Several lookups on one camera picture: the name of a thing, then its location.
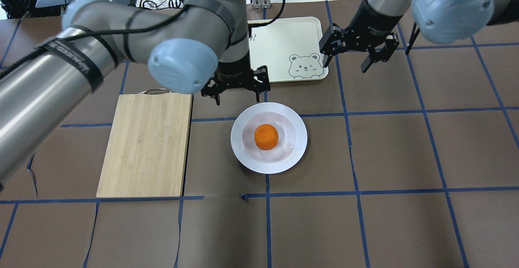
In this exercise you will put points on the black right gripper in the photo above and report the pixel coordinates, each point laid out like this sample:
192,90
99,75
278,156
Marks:
372,26

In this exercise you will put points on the orange fruit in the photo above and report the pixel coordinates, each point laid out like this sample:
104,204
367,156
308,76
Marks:
266,137

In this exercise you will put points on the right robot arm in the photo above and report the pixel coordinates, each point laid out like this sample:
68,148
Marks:
439,21

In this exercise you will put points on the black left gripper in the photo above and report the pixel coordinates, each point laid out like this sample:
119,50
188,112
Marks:
234,74

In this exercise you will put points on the bamboo cutting board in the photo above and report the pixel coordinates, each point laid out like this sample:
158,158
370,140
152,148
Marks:
146,154

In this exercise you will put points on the cream bear tray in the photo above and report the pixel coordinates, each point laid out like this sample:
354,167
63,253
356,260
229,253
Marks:
289,47

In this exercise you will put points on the white ribbed plate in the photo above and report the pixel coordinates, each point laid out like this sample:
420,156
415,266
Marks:
293,138

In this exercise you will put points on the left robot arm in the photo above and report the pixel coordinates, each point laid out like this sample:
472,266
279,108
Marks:
202,48

